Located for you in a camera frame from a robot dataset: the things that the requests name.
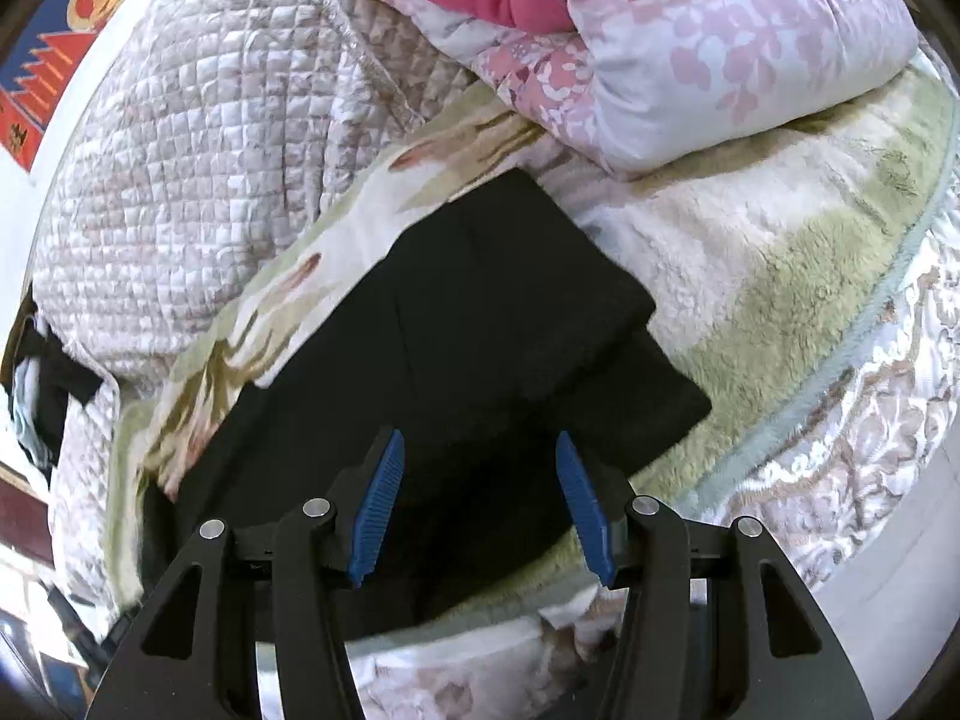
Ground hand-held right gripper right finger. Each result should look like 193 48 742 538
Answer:
556 431 875 720

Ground pink floral comforter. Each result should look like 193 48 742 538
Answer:
375 0 920 181

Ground beige quilted bedspread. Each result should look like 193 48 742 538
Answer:
28 0 481 608

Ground black pants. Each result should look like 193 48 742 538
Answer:
142 167 713 642

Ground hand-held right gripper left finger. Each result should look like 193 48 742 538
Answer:
86 427 406 720

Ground pile of dark clothes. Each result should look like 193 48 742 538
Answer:
4 300 102 466

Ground green floral fleece blanket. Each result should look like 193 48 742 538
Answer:
112 64 960 661

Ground red and blue wall poster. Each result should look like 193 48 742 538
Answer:
0 0 177 173

